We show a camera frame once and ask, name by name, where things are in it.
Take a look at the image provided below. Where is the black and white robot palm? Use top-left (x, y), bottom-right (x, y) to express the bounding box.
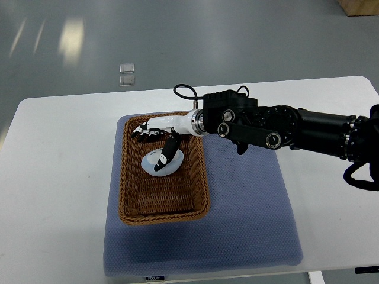
top-left (131, 109), bottom-right (204, 172)

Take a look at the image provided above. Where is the blue and white plush toy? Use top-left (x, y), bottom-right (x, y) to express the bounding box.
top-left (141, 148), bottom-right (184, 177)

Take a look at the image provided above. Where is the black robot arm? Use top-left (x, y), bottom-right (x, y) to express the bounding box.
top-left (131, 90), bottom-right (378, 192)

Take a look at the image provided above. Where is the brown wicker basket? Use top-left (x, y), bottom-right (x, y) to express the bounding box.
top-left (118, 115), bottom-right (210, 225)

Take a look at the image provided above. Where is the lower metal floor plate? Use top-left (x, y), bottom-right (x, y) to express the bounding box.
top-left (119, 75), bottom-right (136, 86)

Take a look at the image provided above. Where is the metal floor plate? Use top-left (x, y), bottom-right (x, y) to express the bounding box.
top-left (119, 75), bottom-right (136, 86)
top-left (119, 63), bottom-right (135, 74)

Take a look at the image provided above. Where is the upper metal floor plate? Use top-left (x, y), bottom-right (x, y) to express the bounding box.
top-left (119, 63), bottom-right (135, 74)

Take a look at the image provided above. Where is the blue foam mat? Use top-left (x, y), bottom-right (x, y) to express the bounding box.
top-left (104, 115), bottom-right (303, 277)

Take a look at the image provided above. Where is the white table leg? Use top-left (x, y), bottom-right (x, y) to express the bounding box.
top-left (308, 271), bottom-right (325, 284)

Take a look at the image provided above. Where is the black cable loop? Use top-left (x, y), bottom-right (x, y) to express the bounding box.
top-left (173, 84), bottom-right (205, 109)

